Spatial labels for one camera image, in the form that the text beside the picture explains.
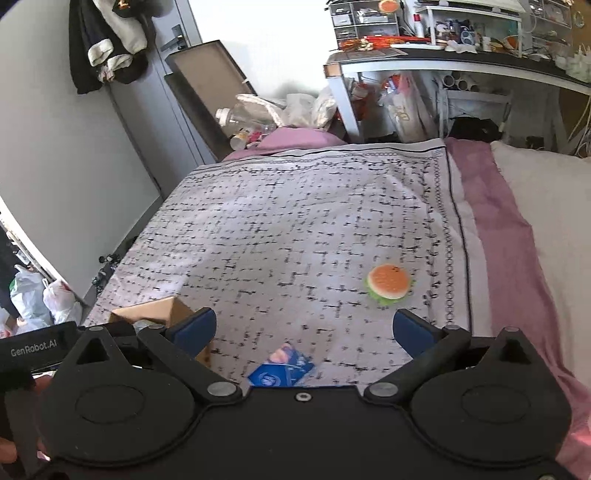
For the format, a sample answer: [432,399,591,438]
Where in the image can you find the leaning cardboard sheets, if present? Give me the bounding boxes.
[164,40,260,163]

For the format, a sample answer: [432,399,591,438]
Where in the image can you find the red decorations on desk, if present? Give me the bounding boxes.
[339,36,430,51]

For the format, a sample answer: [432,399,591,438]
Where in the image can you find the white plastic bag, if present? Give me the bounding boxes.
[43,279,83,324]

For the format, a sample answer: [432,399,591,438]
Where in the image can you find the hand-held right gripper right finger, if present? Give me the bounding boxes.
[363,308,537,407]

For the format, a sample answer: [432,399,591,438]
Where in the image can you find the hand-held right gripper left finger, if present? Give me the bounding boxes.
[74,308,243,407]

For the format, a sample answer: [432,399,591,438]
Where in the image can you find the white black-patterned blanket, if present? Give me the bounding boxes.
[81,138,472,389]

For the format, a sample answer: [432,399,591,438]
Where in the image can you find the grey door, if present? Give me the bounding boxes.
[108,0,219,195]

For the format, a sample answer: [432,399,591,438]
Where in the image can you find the white duvet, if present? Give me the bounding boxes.
[489,140,591,408]

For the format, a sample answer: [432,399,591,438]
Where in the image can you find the grey plastic bag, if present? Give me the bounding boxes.
[8,265,52,331]

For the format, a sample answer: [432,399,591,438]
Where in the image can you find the blue tissue packet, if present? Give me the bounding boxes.
[246,342,317,389]

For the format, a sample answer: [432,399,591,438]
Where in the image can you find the white monitor riser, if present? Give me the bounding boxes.
[424,4,523,56]

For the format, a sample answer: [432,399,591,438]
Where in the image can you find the white wire rack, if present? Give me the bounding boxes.
[436,71,513,140]

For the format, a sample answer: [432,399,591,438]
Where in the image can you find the soft burger toy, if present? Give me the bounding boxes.
[366,263,412,306]

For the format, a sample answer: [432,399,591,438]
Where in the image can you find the brown cardboard box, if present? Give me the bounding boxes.
[110,296,213,368]

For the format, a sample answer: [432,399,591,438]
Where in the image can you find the pair of dark shoes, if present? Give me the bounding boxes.
[92,252,122,285]

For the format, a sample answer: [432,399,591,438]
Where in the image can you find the grey drawer organiser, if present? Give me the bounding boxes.
[329,0,400,40]

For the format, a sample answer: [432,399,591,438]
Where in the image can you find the hanging black and white clothes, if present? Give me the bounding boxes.
[69,0,174,96]

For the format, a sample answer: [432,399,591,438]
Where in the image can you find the black door handle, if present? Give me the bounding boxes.
[159,25,189,52]

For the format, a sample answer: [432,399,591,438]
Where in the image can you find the pile of plastic bags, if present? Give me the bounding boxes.
[235,87,343,136]

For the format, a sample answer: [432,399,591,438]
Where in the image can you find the clear drawer organiser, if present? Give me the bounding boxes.
[526,0,579,46]

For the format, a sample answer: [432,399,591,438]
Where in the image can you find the red and white shopping bags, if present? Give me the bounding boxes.
[350,71,444,142]

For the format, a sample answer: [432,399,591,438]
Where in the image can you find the clear plastic bottle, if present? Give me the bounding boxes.
[215,103,278,140]

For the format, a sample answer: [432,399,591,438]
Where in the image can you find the white-framed dark desk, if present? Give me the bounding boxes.
[323,44,591,145]

